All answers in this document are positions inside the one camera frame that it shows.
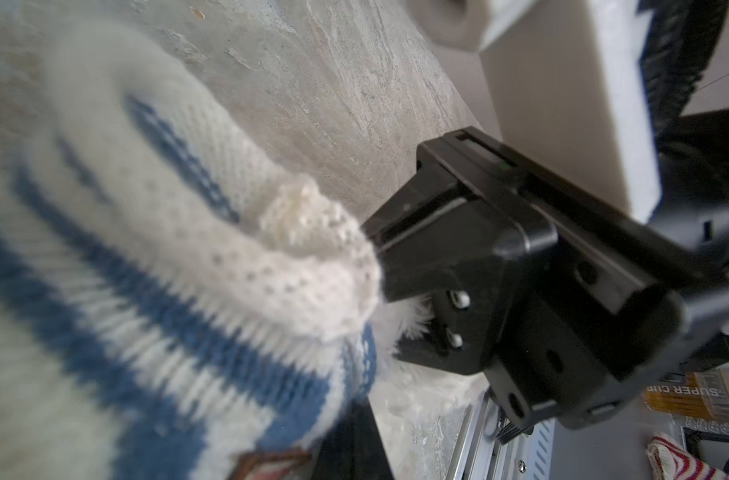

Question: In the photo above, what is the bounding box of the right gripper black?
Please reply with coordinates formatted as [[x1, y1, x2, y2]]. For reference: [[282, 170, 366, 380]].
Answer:
[[364, 130, 729, 428]]

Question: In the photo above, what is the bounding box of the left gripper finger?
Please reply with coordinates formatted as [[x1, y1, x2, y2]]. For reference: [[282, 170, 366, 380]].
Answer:
[[310, 400, 395, 480]]

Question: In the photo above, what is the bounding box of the white teddy bear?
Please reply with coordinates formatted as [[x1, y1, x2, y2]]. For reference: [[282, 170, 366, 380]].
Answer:
[[370, 298, 488, 479]]

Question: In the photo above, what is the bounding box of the blue white striped sweater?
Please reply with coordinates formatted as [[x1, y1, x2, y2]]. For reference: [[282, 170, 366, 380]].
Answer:
[[0, 22, 382, 479]]

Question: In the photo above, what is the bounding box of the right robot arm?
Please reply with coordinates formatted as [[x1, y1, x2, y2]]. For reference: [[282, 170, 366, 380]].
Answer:
[[364, 110, 729, 429]]

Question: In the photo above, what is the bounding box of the stars and stripes cloth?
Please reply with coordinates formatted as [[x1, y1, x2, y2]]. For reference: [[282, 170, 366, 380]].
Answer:
[[646, 433, 729, 480]]

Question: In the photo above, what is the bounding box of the yellow labelled box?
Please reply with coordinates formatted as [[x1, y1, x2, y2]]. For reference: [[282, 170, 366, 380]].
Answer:
[[642, 368, 729, 423]]

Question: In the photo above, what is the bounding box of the aluminium mounting rail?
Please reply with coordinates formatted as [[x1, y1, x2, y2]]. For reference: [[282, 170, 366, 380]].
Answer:
[[446, 393, 556, 480]]

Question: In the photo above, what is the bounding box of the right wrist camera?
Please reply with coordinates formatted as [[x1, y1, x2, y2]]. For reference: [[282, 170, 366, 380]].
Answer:
[[407, 0, 662, 224]]

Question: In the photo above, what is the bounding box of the black corrugated cable conduit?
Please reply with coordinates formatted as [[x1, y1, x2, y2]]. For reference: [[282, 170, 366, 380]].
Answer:
[[637, 0, 729, 145]]

